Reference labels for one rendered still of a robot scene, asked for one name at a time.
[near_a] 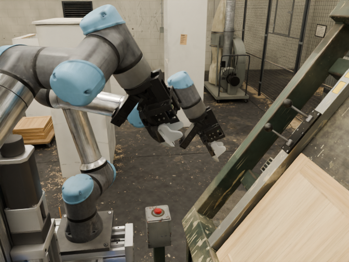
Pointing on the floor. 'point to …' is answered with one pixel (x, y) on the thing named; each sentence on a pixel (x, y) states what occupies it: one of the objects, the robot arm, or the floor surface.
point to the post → (159, 254)
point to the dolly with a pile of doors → (36, 130)
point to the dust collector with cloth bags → (226, 61)
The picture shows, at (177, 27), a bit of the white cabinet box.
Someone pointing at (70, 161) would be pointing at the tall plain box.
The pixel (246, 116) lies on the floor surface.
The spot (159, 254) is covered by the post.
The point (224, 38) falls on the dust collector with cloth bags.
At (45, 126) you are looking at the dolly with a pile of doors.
